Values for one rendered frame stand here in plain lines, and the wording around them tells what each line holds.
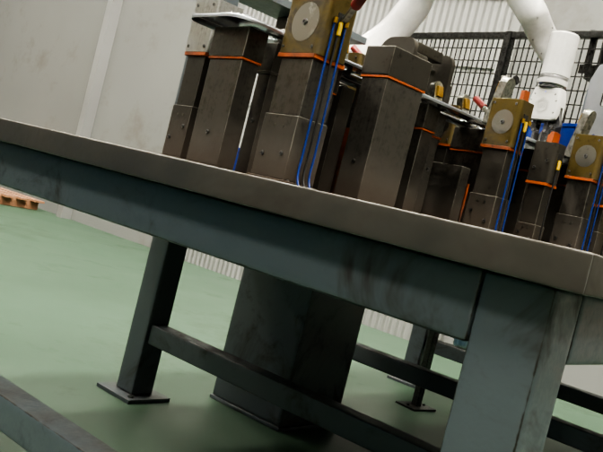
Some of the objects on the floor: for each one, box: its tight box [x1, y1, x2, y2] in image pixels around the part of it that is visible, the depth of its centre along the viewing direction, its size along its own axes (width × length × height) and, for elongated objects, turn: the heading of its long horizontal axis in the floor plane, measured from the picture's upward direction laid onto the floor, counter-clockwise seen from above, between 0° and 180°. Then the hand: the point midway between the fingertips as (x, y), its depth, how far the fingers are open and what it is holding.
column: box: [210, 267, 365, 432], centre depth 254 cm, size 31×31×66 cm
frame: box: [0, 141, 603, 452], centre depth 221 cm, size 256×161×66 cm, turn 56°
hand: (538, 139), depth 227 cm, fingers closed, pressing on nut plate
